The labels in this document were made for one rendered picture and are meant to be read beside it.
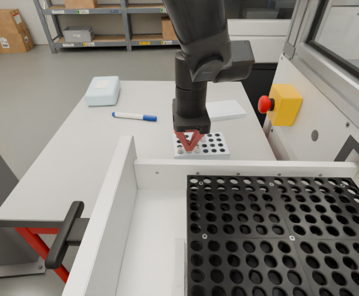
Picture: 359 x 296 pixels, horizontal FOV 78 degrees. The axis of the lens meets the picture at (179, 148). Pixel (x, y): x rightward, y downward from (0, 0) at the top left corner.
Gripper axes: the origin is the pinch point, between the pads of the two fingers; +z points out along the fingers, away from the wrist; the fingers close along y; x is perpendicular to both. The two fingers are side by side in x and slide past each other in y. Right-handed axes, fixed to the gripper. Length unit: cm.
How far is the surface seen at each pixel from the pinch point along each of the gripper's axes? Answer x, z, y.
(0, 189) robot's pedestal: 70, 37, 22
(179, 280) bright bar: 4.0, -3.7, -27.6
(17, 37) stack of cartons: 229, 60, 347
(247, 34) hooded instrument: -27, -10, 53
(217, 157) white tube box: -6.3, 2.3, -1.4
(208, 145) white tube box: -4.8, 1.5, 1.9
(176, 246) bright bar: 4.0, -3.7, -23.7
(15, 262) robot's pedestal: 79, 78, 12
